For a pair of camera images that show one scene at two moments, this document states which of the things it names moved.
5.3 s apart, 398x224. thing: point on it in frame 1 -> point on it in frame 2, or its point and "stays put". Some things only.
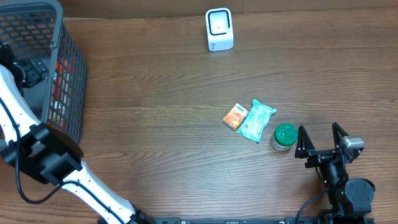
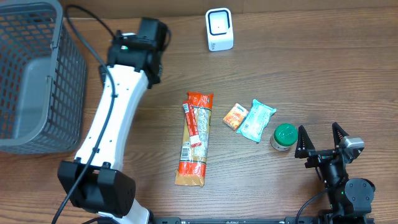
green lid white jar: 284,137 stays put
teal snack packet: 254,124 stays put
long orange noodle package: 63,79 -> 192,165
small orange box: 235,116 stays put
